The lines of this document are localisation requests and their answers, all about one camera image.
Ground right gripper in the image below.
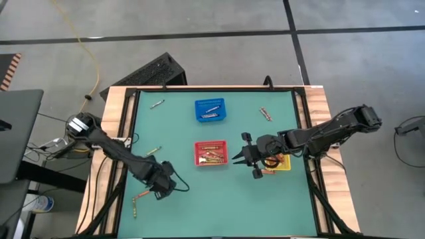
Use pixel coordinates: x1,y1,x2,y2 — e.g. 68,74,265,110
231,131,264,181

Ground red plastic basket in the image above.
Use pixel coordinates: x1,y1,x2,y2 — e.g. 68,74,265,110
194,139,229,167

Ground teal table mat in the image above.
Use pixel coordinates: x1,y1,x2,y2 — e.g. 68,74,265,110
118,90,319,237

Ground yellow plastic basket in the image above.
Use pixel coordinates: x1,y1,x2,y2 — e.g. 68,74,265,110
264,153,292,172

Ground blue plastic basket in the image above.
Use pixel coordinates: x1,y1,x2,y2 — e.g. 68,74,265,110
194,97,227,123

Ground white power strip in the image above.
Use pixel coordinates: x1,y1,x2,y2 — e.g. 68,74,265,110
38,137,69,151

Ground black desk leg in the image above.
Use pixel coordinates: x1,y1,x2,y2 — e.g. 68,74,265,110
16,160,88,194

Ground black perforated computer case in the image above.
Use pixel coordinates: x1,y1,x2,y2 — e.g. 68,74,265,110
99,52,189,100

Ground white plastic bottle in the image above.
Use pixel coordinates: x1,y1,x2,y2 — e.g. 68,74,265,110
22,194,55,214

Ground grey desk top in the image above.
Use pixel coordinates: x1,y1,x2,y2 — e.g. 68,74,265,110
0,88,44,185
0,179,31,239

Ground black orange striped mat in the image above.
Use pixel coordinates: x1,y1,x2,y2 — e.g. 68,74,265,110
0,52,23,92

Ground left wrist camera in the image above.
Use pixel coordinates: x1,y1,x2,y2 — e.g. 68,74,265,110
160,160,176,177

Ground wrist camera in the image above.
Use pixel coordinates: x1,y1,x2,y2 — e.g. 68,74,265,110
257,134,286,157
160,160,176,177

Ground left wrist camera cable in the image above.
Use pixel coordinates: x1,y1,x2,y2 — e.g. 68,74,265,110
171,171,191,193

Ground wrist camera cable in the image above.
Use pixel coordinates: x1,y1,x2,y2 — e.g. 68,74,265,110
264,155,281,169
171,171,191,193

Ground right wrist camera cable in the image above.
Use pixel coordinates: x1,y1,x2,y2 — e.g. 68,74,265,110
264,155,281,169

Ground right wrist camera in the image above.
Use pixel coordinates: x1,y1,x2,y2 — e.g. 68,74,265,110
257,134,286,157

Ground black aluminium table frame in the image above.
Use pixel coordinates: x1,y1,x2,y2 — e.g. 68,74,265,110
74,84,363,239

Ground black cable arch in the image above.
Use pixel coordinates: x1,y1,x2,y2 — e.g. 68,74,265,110
263,75,276,91

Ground yellow floor cable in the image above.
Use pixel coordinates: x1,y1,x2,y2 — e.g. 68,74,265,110
52,0,101,114

